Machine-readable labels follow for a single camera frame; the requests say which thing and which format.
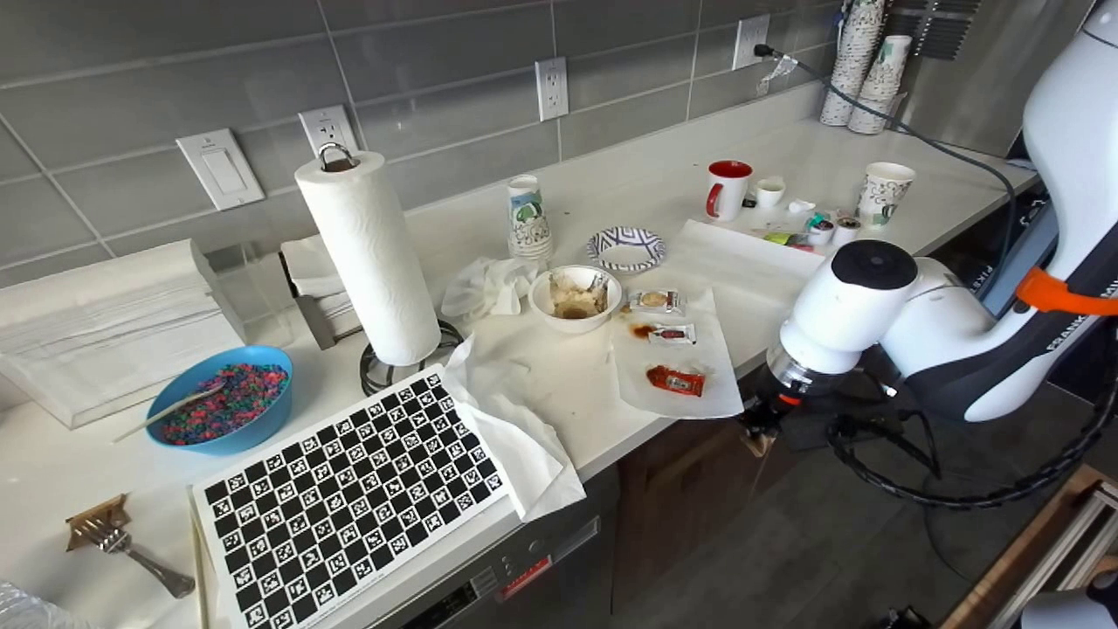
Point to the white wall power outlet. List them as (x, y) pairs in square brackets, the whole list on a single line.
[(551, 88)]

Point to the printed paper cup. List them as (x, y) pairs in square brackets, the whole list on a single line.
[(530, 224)]

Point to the blue patterned small bowl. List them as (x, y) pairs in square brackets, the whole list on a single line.
[(628, 251)]

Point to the white creamer cup dark lid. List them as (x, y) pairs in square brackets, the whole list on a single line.
[(821, 237)]

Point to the white bowl with food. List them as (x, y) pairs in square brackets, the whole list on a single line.
[(575, 298)]

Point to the blue bowl with beads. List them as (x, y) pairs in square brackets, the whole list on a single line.
[(224, 403)]

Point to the open white creamer cup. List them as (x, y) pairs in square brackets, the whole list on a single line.
[(769, 195)]

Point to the paper towel roll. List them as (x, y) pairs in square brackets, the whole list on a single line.
[(370, 251)]

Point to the red sauce packet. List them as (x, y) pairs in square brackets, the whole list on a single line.
[(677, 379)]

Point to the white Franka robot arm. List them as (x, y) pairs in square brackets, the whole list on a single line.
[(960, 354)]

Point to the stack of paper cups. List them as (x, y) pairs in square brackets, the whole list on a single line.
[(858, 44)]

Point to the white mug red handle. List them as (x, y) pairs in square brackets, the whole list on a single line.
[(729, 188)]

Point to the patterned paper cup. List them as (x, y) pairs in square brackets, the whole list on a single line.
[(880, 189)]

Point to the ketchup sauce packet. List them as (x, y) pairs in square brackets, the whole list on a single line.
[(677, 334)]

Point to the checkerboard calibration board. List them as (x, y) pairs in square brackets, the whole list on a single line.
[(348, 505)]

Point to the metal fork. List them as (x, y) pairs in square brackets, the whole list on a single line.
[(101, 526)]

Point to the large white paper napkin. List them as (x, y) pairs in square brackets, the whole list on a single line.
[(743, 253)]

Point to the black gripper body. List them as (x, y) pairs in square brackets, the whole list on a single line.
[(772, 410)]

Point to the white napkin with sauce packets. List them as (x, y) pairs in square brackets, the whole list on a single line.
[(710, 354)]

